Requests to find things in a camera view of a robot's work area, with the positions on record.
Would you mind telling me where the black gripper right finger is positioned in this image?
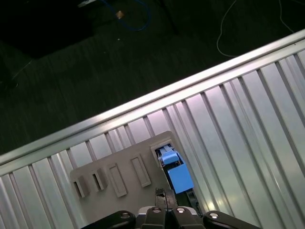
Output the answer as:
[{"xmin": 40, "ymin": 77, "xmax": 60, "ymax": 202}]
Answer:
[{"xmin": 167, "ymin": 189, "xmax": 263, "ymax": 229}]

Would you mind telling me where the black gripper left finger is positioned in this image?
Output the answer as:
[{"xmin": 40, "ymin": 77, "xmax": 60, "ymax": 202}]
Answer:
[{"xmin": 81, "ymin": 187, "xmax": 168, "ymax": 229}]

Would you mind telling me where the hard disk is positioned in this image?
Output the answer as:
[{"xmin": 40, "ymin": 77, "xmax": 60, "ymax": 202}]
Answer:
[{"xmin": 154, "ymin": 146, "xmax": 200, "ymax": 212}]

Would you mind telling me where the grey parts rack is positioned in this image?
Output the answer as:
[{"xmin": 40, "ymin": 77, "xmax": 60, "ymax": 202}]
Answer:
[{"xmin": 70, "ymin": 130, "xmax": 189, "ymax": 229}]

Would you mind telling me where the thin white cable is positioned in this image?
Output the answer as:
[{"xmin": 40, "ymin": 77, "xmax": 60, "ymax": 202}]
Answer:
[
  {"xmin": 278, "ymin": 0, "xmax": 296, "ymax": 34},
  {"xmin": 216, "ymin": 0, "xmax": 239, "ymax": 58}
]

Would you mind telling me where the blue network cable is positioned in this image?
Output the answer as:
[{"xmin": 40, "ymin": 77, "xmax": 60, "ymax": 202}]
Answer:
[{"xmin": 100, "ymin": 0, "xmax": 153, "ymax": 31}]

